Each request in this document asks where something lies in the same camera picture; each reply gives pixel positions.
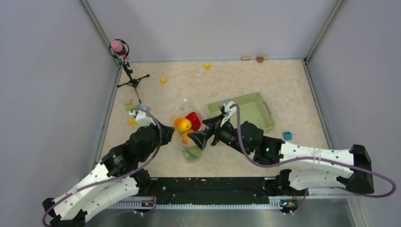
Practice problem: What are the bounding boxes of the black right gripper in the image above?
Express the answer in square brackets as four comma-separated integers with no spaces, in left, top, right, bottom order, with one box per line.
[188,113,251,156]

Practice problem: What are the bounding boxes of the red bell pepper toy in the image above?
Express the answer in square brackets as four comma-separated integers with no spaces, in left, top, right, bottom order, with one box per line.
[185,112,201,131]

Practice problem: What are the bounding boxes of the orange mango toy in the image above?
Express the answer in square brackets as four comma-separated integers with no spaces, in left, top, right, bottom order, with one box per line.
[174,117,192,133]

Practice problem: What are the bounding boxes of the clear dotted zip top bag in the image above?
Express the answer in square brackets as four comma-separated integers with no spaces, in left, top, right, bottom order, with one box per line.
[170,99,204,162]

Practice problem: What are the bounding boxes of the green wrinkled custard apple toy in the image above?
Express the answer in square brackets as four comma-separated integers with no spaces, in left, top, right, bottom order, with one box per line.
[183,146,202,161]

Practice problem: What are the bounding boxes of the peach toy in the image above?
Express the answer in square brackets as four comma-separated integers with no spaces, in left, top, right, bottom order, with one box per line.
[181,129,195,146]

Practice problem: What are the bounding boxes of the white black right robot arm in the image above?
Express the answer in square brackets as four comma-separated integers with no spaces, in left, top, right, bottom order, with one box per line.
[188,116,375,195]

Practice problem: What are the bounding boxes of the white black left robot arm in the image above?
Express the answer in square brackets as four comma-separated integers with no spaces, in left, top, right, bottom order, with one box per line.
[42,124,175,227]

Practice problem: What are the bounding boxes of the yellow block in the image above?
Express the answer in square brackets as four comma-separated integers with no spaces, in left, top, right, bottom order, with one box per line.
[128,118,137,124]

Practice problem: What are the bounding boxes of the green block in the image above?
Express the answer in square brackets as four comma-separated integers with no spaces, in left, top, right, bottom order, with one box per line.
[125,105,137,112]

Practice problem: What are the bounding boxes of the green perforated plastic basket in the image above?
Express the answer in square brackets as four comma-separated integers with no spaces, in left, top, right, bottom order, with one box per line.
[207,91,277,134]

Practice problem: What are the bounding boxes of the blue building block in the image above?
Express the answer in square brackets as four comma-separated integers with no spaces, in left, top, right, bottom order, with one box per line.
[282,131,292,141]

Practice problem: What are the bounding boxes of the wooden cork piece left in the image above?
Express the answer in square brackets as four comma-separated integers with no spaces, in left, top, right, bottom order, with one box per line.
[241,56,251,61]

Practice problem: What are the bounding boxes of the black tripod microphone stand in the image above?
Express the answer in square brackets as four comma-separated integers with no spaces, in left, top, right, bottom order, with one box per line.
[108,39,150,104]

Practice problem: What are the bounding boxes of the pink foam microphone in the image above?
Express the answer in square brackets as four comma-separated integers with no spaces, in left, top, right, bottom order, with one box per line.
[110,40,123,52]

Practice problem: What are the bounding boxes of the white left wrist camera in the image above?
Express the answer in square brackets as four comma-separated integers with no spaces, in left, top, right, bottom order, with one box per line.
[128,106,156,127]

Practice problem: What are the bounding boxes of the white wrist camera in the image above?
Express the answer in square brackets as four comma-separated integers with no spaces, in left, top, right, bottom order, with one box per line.
[219,99,237,127]
[128,106,156,127]

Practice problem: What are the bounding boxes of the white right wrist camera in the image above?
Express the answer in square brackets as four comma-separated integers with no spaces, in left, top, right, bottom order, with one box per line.
[219,99,237,127]

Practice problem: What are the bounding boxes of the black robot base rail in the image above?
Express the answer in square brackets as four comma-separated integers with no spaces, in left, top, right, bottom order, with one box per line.
[137,171,308,213]

